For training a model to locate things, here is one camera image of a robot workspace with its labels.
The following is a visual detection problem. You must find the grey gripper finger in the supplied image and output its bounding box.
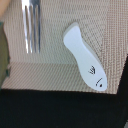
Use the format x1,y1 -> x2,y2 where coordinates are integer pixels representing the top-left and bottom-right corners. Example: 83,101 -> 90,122
0,22 -> 10,88

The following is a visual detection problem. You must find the woven beige placemat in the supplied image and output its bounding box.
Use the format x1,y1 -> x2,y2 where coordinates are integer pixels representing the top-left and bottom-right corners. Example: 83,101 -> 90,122
2,0 -> 128,94

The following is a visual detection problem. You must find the fork with wooden handle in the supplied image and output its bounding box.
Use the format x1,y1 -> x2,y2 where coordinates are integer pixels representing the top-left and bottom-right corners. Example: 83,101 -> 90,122
21,0 -> 41,53

